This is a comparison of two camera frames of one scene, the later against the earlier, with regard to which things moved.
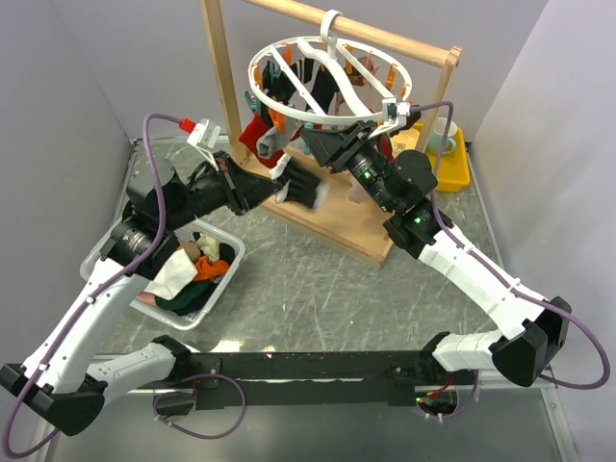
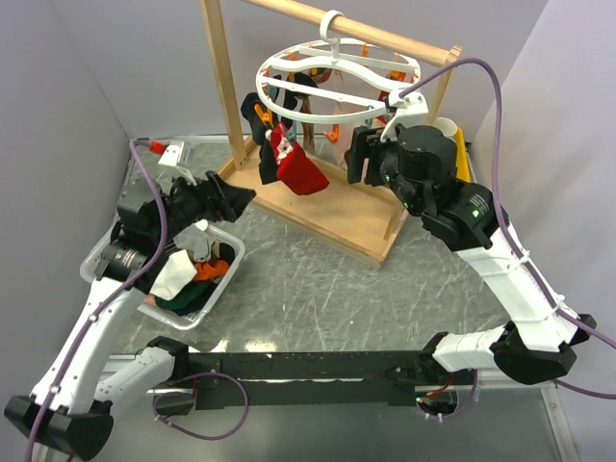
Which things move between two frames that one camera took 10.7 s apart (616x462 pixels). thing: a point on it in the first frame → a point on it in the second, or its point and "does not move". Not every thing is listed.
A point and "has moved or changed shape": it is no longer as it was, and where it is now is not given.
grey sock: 275,140 → 196,240
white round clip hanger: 330,20 has moved or changed shape
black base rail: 226,380 does not move
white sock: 173,277 does not move
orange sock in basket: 207,269 does not move
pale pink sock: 357,194 → 344,81
